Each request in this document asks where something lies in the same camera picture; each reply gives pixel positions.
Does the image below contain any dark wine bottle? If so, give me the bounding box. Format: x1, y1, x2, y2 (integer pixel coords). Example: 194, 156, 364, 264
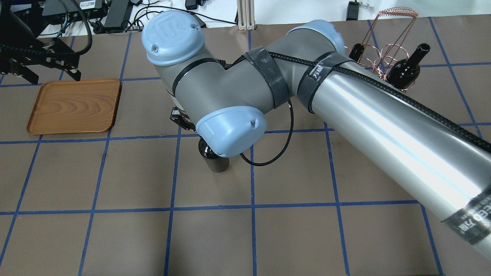
348, 43, 365, 62
198, 137, 230, 173
386, 43, 431, 90

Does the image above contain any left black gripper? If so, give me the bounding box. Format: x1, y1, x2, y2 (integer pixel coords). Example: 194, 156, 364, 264
1, 37, 81, 85

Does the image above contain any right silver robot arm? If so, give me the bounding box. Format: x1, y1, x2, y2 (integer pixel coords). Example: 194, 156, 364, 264
142, 10, 491, 258

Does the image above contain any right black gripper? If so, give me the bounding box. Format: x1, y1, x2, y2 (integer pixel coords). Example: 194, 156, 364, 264
170, 107, 196, 132

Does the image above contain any copper wire bottle basket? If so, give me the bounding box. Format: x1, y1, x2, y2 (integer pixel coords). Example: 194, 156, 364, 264
344, 7, 419, 94

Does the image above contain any aluminium frame post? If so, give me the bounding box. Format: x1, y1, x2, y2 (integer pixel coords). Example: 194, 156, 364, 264
237, 0, 256, 30

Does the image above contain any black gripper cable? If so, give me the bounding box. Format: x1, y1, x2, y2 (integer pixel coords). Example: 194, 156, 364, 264
230, 52, 491, 167

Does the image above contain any black power adapter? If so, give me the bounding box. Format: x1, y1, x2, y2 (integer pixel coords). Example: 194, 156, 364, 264
345, 0, 361, 21

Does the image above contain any wooden tray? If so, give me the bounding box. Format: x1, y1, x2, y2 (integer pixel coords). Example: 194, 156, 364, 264
26, 77, 122, 135

